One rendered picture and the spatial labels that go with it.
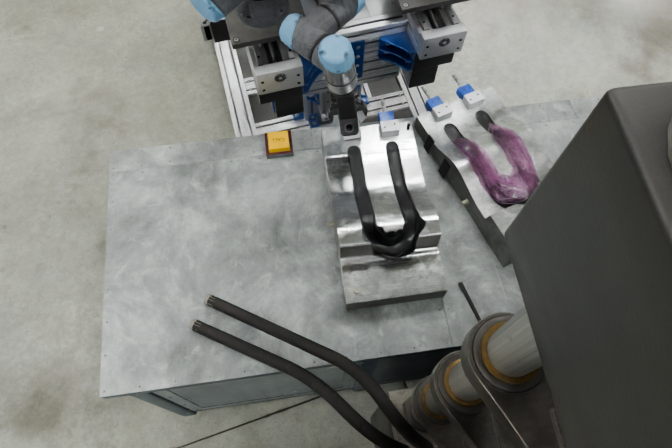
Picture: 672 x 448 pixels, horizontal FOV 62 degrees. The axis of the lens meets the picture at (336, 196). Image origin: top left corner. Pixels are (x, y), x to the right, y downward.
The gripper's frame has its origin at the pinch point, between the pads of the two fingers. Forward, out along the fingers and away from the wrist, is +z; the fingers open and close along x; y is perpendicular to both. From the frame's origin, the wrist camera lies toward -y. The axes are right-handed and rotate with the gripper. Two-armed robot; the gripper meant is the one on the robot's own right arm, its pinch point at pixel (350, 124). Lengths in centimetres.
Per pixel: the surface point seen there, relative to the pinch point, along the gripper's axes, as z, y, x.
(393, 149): 6.6, -7.0, -10.7
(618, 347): -108, -66, -14
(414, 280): 3.5, -44.7, -9.5
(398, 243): 3.2, -34.6, -7.2
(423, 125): 12.2, 1.0, -21.1
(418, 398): -20, -72, -5
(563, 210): -106, -58, -14
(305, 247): 7.9, -30.4, 17.8
